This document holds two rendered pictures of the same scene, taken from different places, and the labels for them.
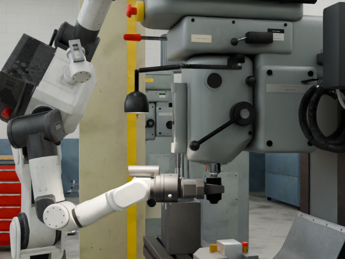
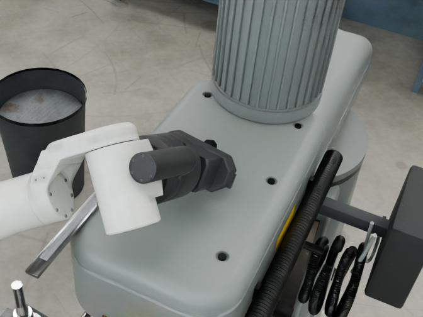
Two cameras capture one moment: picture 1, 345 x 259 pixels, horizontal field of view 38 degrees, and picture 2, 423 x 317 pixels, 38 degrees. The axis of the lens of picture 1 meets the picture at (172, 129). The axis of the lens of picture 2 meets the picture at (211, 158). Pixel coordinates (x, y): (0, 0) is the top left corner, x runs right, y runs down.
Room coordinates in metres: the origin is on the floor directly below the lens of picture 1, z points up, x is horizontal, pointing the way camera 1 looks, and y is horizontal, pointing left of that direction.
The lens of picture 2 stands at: (1.16, 0.44, 2.54)
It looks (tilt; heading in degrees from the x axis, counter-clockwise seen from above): 42 degrees down; 303
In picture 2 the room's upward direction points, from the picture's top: 6 degrees clockwise
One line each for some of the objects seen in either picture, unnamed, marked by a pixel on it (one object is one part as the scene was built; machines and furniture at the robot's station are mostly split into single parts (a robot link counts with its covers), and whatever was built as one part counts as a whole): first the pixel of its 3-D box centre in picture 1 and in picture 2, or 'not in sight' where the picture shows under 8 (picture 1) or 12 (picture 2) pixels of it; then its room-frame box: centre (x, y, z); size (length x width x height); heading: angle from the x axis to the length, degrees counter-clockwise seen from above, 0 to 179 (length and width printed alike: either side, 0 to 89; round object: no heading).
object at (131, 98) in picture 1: (136, 102); not in sight; (1.45, 0.10, 1.49); 0.07 x 0.07 x 0.06
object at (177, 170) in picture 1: (177, 162); (19, 299); (1.96, -0.02, 1.28); 0.03 x 0.03 x 0.11
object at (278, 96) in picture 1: (272, 110); not in sight; (1.58, -0.32, 1.47); 0.24 x 0.19 x 0.26; 13
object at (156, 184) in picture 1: (147, 183); not in sight; (1.55, 0.08, 1.24); 0.11 x 0.11 x 0.11; 88
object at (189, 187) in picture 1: (184, 188); not in sight; (1.54, -0.04, 1.23); 0.13 x 0.12 x 0.10; 178
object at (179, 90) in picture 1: (178, 117); not in sight; (1.51, -0.02, 1.44); 0.04 x 0.04 x 0.21; 13
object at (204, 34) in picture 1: (227, 41); not in sight; (1.55, -0.17, 1.68); 0.34 x 0.24 x 0.10; 103
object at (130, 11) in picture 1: (131, 11); not in sight; (1.48, 0.12, 1.76); 0.04 x 0.03 x 0.04; 13
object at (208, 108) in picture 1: (215, 109); not in sight; (1.54, -0.13, 1.47); 0.21 x 0.19 x 0.32; 13
